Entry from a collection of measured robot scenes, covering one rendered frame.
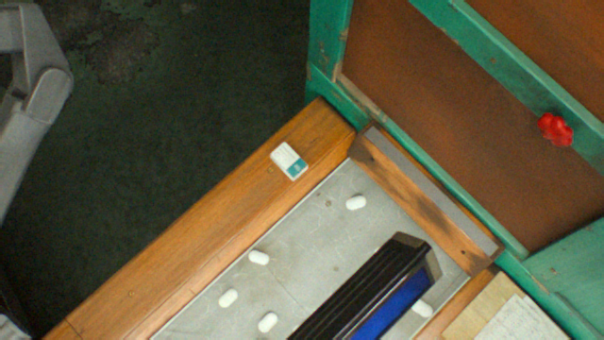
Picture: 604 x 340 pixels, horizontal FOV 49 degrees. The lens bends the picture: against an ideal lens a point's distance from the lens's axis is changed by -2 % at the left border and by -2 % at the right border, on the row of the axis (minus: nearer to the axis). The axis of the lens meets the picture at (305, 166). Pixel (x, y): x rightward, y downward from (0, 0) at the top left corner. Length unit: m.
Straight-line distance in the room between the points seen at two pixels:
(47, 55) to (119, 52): 1.30
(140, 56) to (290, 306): 1.22
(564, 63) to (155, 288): 0.75
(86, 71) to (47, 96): 1.31
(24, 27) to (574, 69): 0.63
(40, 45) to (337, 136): 0.55
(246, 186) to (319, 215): 0.14
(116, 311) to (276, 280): 0.27
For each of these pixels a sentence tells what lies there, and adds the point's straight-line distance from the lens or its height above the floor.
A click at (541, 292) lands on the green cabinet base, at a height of 0.82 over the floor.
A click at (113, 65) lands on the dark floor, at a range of 2.19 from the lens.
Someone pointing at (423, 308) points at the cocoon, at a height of 0.76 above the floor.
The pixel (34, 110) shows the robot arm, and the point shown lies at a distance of 0.90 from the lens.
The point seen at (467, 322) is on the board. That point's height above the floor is 0.78.
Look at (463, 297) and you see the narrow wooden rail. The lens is 1.18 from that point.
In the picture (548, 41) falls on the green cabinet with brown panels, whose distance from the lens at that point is 0.71.
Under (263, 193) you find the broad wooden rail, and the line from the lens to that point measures 1.18.
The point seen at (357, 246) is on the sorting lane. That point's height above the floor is 0.74.
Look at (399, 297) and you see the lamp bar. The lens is 0.83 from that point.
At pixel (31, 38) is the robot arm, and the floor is 1.16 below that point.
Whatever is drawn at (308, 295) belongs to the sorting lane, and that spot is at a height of 0.74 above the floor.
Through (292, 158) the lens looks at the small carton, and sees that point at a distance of 1.18.
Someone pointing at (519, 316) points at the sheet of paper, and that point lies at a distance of 1.19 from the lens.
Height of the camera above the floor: 1.90
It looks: 72 degrees down
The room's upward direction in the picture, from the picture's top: 5 degrees clockwise
